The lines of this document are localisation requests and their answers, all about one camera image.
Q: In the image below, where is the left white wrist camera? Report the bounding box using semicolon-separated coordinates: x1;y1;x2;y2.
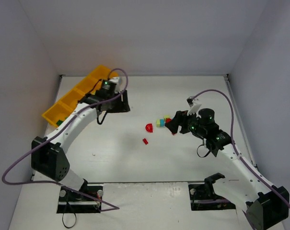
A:
110;76;122;85

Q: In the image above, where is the green lego in bin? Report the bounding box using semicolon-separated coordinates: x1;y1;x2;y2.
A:
56;120;63;126

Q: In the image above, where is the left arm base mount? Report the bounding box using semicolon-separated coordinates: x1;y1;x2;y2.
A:
57;186;101;214

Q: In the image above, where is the lego brick pile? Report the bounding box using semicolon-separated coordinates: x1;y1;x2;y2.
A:
156;115;172;128

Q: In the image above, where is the red arch lego piece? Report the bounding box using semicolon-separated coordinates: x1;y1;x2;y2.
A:
145;123;153;133

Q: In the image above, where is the small red lego brick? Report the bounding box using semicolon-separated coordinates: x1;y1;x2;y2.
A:
142;138;148;145

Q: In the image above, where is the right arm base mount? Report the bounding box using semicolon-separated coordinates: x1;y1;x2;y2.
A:
188;173;236;211

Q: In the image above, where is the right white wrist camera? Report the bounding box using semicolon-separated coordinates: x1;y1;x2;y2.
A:
186;97;202;116

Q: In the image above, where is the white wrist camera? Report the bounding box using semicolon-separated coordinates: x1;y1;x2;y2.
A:
110;76;122;85
186;97;202;116

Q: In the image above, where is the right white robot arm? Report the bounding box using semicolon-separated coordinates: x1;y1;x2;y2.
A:
165;108;290;230

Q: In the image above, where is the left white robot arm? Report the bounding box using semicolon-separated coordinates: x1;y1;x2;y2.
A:
31;77;130;193

